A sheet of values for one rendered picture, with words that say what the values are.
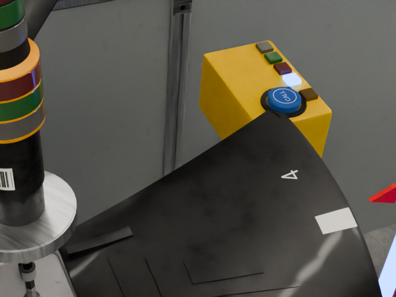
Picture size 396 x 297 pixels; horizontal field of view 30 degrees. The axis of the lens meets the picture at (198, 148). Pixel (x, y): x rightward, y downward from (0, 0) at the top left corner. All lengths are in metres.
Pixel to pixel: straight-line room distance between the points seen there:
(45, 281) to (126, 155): 0.96
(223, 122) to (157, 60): 0.46
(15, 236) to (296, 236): 0.23
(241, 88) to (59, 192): 0.47
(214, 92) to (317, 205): 0.37
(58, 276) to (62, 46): 0.77
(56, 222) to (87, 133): 0.97
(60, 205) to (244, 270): 0.16
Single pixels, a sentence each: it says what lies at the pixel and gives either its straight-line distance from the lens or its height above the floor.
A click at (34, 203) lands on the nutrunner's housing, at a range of 0.45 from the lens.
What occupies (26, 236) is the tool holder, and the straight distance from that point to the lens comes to 0.45.
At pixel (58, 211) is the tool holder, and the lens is 0.46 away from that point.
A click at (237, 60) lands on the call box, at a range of 0.94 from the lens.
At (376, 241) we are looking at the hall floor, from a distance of 2.23.
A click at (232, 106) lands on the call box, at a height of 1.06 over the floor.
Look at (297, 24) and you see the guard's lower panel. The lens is 1.48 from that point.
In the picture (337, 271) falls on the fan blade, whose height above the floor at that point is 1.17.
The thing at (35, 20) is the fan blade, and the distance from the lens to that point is 0.48.
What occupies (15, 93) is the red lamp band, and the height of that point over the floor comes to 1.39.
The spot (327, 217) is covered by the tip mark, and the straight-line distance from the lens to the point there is 0.60.
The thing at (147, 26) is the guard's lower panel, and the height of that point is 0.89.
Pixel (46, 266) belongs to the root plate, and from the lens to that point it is 0.56.
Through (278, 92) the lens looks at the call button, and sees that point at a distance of 0.88.
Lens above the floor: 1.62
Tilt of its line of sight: 43 degrees down
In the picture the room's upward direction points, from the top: 5 degrees clockwise
